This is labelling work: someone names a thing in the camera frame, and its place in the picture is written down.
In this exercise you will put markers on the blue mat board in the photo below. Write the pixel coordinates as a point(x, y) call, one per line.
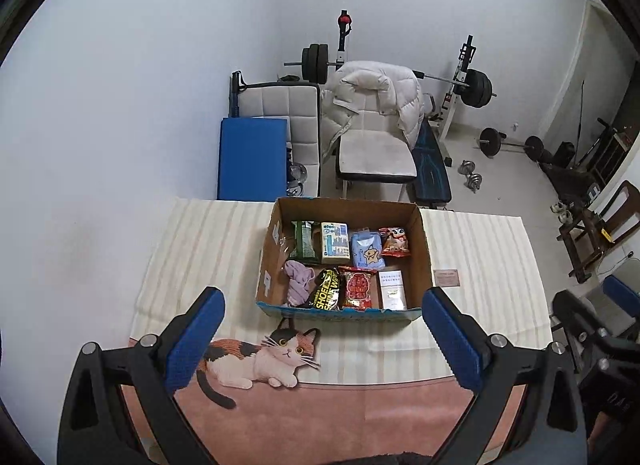
point(252, 159)

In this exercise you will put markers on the white barbell rack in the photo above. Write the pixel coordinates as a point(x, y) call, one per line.
point(442, 114)

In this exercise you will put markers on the red cartoon snack bag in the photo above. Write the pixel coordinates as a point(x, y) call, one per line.
point(394, 242)

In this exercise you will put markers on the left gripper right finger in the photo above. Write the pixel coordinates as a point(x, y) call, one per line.
point(549, 426)

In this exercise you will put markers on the white puffer jacket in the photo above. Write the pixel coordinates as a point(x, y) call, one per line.
point(338, 104)

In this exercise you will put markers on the barbell on floor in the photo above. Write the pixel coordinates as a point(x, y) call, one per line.
point(490, 142)

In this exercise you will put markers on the cardboard box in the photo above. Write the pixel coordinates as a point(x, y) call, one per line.
point(272, 283)

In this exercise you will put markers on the black yellow snack bag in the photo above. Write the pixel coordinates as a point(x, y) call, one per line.
point(326, 294)

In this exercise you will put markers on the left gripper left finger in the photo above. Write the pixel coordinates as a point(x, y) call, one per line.
point(96, 426)

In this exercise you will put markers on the white cushioned chair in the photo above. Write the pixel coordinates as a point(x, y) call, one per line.
point(374, 148)

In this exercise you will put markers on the black blue weight bench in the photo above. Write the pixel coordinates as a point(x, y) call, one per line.
point(431, 186)

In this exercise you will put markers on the chrome dumbbells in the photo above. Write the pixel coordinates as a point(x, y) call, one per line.
point(473, 180)

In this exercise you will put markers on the white paper packet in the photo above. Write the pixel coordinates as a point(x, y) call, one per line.
point(392, 290)

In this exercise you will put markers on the wooden chair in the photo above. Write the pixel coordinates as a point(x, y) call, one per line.
point(591, 236)

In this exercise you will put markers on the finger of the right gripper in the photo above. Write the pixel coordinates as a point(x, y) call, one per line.
point(575, 317)
point(622, 295)

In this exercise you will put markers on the barbell on rack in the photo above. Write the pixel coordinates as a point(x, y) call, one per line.
point(314, 63)

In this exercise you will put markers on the grey tufted sofa cushion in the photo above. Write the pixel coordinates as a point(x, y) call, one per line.
point(298, 103)

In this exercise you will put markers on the green snack bag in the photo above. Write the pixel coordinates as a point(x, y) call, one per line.
point(304, 250)

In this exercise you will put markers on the striped tablecloth with cat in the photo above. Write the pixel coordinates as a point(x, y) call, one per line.
point(379, 387)

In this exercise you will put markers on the red black vacuum handle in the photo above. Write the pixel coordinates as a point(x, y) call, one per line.
point(344, 22)

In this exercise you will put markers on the red floral snack bag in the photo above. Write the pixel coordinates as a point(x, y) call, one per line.
point(356, 288)

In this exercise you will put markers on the blue building box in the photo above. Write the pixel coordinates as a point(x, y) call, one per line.
point(335, 243)

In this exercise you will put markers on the brown label patch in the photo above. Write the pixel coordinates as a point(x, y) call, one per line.
point(446, 278)

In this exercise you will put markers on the light blue cat pouch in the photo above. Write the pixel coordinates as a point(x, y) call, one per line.
point(366, 247)

